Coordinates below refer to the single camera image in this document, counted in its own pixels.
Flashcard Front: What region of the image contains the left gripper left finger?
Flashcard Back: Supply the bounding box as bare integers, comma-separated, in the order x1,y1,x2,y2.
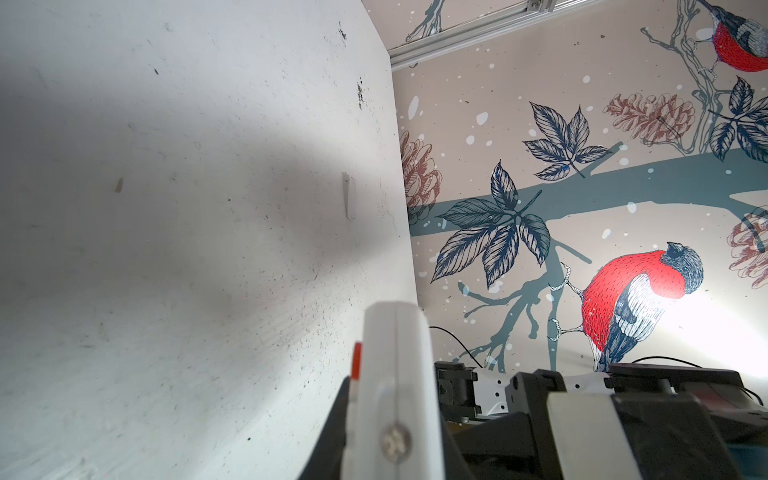
298,377,350,480

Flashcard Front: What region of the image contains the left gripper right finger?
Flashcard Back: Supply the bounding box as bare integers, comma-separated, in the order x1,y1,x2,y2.
441,420,474,480

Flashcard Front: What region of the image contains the white remote control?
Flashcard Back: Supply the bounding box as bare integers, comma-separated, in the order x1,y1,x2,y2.
341,301,446,480

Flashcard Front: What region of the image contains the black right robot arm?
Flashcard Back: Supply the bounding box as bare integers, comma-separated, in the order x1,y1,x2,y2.
435,358,767,479

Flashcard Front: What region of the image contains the horizontal aluminium frame bar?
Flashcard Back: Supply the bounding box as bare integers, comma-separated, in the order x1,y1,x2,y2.
388,0,598,72

